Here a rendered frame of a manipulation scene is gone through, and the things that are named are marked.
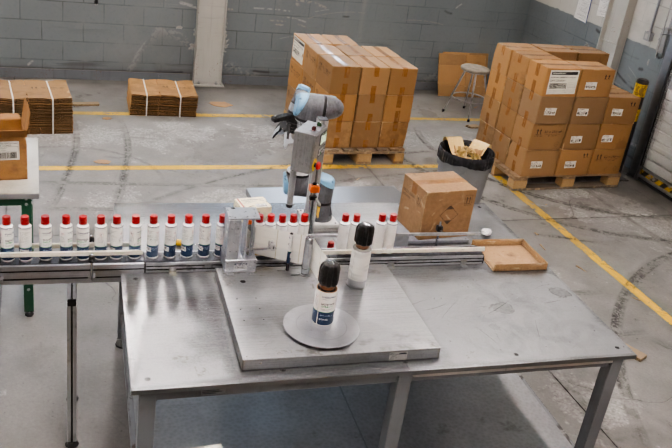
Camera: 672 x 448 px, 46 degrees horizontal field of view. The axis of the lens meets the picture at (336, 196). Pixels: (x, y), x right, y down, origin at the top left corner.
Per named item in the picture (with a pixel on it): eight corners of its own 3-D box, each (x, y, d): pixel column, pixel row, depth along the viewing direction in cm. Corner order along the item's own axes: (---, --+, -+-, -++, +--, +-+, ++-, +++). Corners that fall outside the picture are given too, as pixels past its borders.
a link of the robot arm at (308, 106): (309, 201, 405) (328, 99, 383) (280, 198, 402) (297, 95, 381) (308, 192, 416) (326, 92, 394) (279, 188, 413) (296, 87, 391)
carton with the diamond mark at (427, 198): (417, 240, 410) (427, 192, 399) (396, 219, 429) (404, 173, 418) (467, 235, 422) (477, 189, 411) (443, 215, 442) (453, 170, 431)
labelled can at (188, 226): (181, 259, 354) (183, 217, 346) (179, 253, 359) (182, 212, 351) (192, 258, 356) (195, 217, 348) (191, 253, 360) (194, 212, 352)
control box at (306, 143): (289, 170, 358) (294, 130, 351) (303, 158, 373) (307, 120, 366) (310, 175, 356) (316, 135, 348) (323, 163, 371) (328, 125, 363)
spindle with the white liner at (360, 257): (349, 289, 350) (359, 228, 338) (343, 278, 358) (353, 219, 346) (368, 288, 353) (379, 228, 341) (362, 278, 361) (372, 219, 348)
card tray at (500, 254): (493, 271, 394) (495, 264, 392) (470, 246, 416) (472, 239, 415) (546, 269, 403) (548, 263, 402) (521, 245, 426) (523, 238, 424)
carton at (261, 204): (241, 222, 406) (242, 209, 403) (233, 211, 416) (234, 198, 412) (270, 219, 413) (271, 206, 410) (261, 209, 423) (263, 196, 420)
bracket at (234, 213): (229, 220, 338) (229, 218, 338) (225, 208, 348) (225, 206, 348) (260, 220, 343) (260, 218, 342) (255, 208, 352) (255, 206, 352)
